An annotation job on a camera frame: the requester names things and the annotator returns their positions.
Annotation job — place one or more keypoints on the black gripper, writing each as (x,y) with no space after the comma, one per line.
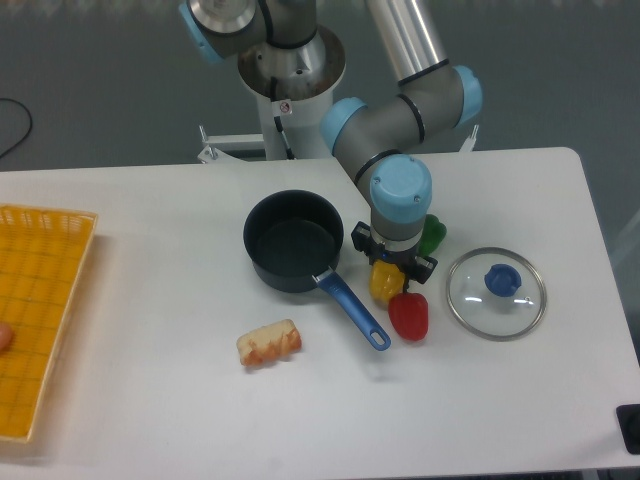
(402,253)

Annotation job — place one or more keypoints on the yellow bell pepper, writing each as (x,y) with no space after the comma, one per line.
(386,281)

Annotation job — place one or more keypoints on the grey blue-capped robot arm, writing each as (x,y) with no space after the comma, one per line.
(396,189)

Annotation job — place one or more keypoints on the green bell pepper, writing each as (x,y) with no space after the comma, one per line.
(433,233)

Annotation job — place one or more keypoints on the red bell pepper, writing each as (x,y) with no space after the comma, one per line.
(409,315)

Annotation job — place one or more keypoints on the glass lid with blue knob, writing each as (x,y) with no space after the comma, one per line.
(496,294)

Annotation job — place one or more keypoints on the toasted bread piece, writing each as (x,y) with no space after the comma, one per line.
(269,343)

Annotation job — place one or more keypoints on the black device at table edge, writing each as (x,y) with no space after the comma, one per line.
(629,422)

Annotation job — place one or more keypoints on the yellow woven basket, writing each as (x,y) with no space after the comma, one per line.
(43,251)

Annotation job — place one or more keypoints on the dark saucepan with blue handle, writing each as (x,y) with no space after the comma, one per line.
(294,240)

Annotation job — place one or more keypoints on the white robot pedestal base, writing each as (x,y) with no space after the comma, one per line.
(293,85)

